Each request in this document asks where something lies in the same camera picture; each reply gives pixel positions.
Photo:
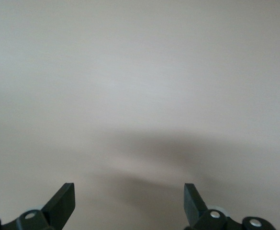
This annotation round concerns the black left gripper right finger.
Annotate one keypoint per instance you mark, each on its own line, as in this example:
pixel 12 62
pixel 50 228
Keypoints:
pixel 194 210

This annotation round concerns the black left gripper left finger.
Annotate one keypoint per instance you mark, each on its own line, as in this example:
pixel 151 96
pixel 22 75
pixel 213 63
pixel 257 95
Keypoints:
pixel 56 210

